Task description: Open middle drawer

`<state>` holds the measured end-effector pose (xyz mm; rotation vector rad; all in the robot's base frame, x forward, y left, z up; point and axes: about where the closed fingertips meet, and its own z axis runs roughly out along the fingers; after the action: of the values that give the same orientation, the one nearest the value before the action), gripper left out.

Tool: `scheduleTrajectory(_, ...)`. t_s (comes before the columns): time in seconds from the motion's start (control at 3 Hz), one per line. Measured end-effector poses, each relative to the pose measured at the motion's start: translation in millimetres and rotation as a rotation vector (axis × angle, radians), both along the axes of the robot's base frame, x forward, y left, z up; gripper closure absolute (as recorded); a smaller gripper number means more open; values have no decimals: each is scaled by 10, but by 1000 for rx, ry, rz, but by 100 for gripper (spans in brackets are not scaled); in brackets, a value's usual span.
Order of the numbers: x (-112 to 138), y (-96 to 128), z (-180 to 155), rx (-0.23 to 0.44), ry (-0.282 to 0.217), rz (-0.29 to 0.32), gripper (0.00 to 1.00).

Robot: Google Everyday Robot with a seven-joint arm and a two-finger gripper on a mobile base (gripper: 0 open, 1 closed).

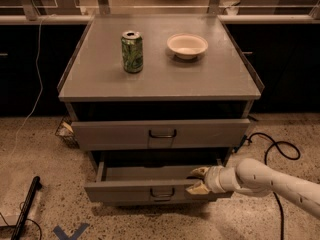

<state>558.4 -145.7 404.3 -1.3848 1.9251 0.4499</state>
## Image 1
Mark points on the grey top drawer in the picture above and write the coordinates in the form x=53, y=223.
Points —
x=159, y=134

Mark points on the grey drawer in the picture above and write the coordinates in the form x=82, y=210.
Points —
x=159, y=134
x=126, y=186

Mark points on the wire mesh basket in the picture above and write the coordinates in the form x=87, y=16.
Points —
x=65, y=133

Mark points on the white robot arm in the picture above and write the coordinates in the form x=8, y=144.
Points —
x=253, y=178

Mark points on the grey drawer cabinet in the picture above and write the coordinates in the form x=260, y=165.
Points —
x=219, y=84

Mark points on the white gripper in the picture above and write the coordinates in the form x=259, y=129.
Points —
x=212, y=180

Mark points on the black bar on floor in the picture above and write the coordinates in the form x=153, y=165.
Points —
x=35, y=185

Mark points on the white paper bowl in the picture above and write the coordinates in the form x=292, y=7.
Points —
x=187, y=46

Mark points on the green soda can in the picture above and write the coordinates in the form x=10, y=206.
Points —
x=132, y=51

